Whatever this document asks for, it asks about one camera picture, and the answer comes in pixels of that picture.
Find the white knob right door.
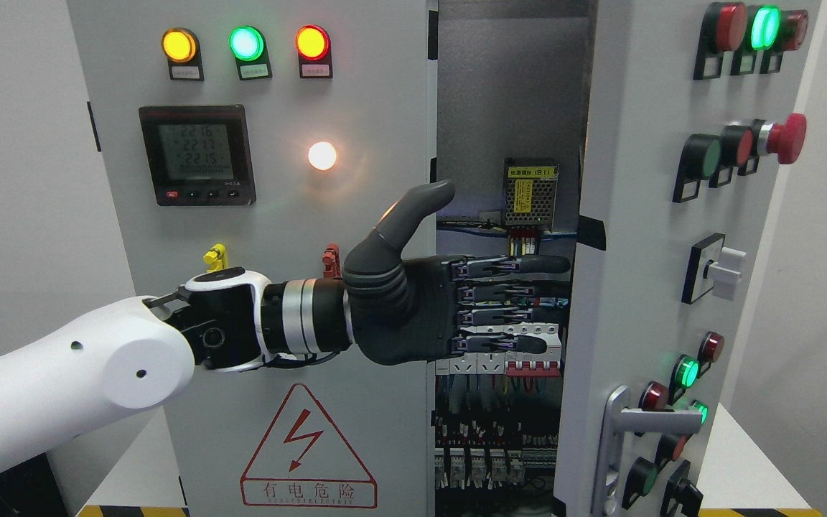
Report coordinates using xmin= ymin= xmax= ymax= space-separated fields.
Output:
xmin=681 ymin=233 xmax=747 ymax=304

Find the red electric warning sticker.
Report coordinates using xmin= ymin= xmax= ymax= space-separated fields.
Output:
xmin=240 ymin=383 xmax=378 ymax=508

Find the yellow indicator lamp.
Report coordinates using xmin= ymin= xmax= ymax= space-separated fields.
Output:
xmin=162 ymin=27 xmax=204 ymax=81

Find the white glowing indicator lamp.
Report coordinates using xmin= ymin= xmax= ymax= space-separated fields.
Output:
xmin=307 ymin=141 xmax=338 ymax=171

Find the red mushroom emergency button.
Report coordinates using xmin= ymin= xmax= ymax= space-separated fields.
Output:
xmin=751 ymin=112 xmax=808 ymax=166

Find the green indicator lamp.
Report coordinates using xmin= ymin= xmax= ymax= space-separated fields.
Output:
xmin=228 ymin=25 xmax=272 ymax=80

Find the metal mesh power supply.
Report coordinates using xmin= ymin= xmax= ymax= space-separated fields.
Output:
xmin=503 ymin=157 xmax=560 ymax=229

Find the grey cabinet door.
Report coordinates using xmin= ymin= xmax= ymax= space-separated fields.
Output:
xmin=553 ymin=1 xmax=820 ymax=516
xmin=67 ymin=1 xmax=432 ymax=516

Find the black digital power meter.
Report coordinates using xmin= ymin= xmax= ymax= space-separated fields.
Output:
xmin=139 ymin=104 xmax=256 ymax=207

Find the black box at left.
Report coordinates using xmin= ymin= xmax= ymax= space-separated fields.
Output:
xmin=0 ymin=454 xmax=68 ymax=516

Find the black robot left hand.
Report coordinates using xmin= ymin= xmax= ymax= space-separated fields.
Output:
xmin=342 ymin=180 xmax=571 ymax=365

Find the relay terminal row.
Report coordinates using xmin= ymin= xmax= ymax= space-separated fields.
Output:
xmin=432 ymin=408 xmax=560 ymax=490

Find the yellow terminal post block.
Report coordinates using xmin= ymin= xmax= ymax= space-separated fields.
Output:
xmin=202 ymin=243 xmax=229 ymax=272

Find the red handle circuit breaker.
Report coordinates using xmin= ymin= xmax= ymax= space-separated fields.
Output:
xmin=503 ymin=323 xmax=564 ymax=378

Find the white socket breaker row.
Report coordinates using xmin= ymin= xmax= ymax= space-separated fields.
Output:
xmin=434 ymin=353 xmax=506 ymax=376

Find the red terminal post block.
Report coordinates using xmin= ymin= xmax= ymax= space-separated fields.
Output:
xmin=322 ymin=243 xmax=342 ymax=279

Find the red indicator lamp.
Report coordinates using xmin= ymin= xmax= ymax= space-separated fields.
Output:
xmin=295 ymin=25 xmax=334 ymax=79

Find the silver door handle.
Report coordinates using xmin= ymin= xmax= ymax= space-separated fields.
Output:
xmin=590 ymin=386 xmax=703 ymax=516

